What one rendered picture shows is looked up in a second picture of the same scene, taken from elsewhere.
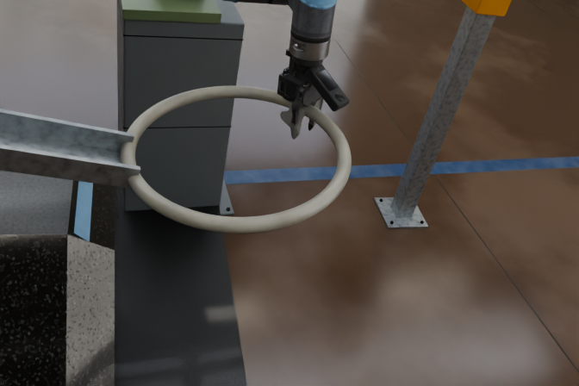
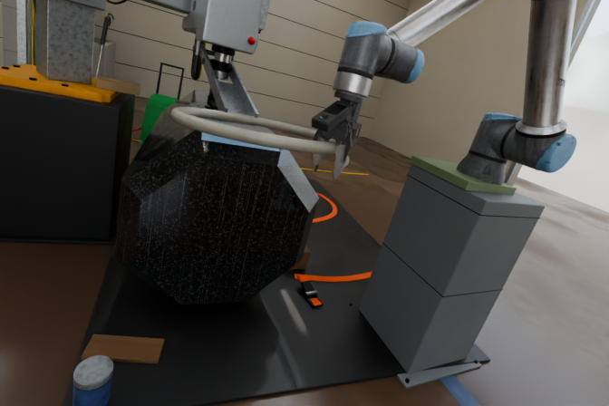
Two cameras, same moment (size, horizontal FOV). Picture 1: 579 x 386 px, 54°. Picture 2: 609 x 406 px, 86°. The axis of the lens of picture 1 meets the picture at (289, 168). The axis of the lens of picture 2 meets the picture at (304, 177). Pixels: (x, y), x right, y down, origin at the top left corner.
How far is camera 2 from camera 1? 1.44 m
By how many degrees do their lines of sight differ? 76
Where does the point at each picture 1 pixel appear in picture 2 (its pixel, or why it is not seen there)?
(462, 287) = not seen: outside the picture
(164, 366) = (226, 340)
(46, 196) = not seen: hidden behind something
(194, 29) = (447, 188)
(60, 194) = not seen: hidden behind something
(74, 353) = (149, 166)
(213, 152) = (420, 311)
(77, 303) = (171, 152)
